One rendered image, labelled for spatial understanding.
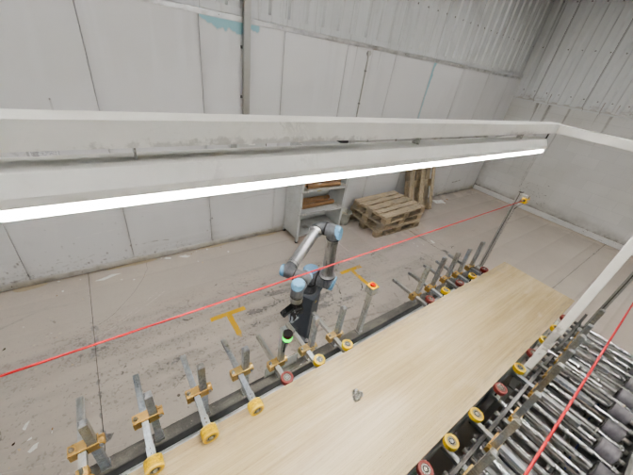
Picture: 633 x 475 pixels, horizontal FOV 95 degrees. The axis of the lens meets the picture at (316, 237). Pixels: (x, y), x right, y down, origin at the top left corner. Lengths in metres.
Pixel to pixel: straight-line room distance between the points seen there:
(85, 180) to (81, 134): 0.08
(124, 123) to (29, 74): 3.09
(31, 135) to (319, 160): 0.57
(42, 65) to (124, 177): 3.08
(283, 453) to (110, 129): 1.60
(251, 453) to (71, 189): 1.49
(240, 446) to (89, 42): 3.40
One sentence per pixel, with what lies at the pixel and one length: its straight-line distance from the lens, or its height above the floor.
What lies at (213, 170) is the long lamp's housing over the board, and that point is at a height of 2.36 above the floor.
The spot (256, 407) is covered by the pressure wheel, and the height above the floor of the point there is 0.98.
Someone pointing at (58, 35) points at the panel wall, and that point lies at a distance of 3.68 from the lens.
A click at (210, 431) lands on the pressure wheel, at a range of 1.79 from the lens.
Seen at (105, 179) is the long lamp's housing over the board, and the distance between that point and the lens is 0.66.
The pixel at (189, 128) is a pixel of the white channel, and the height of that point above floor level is 2.45.
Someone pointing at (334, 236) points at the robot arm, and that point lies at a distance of 2.39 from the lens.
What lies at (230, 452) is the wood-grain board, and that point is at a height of 0.90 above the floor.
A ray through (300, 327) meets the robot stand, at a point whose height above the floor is 0.15.
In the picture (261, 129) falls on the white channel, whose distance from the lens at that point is 0.72.
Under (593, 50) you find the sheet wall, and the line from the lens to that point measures 9.10.
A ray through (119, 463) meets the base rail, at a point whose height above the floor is 0.70.
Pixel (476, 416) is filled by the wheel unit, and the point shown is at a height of 0.90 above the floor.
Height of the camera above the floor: 2.60
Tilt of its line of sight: 32 degrees down
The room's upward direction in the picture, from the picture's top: 9 degrees clockwise
